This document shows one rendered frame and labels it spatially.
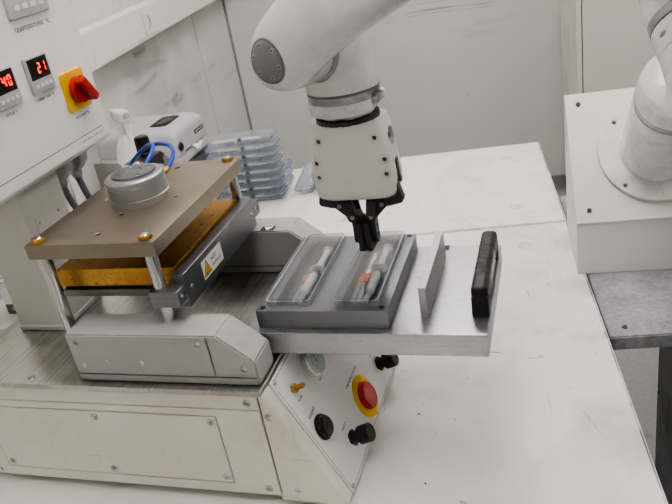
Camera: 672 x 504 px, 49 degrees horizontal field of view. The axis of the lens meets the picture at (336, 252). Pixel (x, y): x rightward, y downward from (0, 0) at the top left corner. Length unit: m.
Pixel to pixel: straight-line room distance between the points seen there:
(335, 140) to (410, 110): 2.57
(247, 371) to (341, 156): 0.27
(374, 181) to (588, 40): 2.16
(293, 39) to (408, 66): 2.64
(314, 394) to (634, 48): 2.28
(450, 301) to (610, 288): 0.50
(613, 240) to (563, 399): 0.38
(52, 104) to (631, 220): 0.94
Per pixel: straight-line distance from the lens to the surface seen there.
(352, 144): 0.85
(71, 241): 0.94
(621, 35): 2.98
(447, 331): 0.84
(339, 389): 1.01
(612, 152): 1.38
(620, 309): 1.29
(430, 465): 1.00
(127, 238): 0.90
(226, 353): 0.87
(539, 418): 1.06
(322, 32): 0.72
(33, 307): 1.15
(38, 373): 1.06
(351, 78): 0.81
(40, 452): 1.13
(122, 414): 1.00
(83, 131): 1.15
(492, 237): 0.95
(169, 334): 0.89
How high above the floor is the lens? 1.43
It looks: 26 degrees down
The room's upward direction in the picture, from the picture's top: 10 degrees counter-clockwise
